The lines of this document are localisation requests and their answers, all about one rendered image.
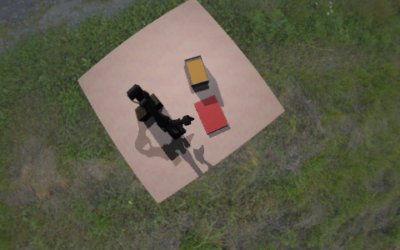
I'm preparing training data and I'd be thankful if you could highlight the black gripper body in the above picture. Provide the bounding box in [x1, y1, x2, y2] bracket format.
[172, 115, 191, 128]

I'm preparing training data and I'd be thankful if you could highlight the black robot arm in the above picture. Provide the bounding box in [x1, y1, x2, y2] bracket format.
[127, 84, 186, 140]

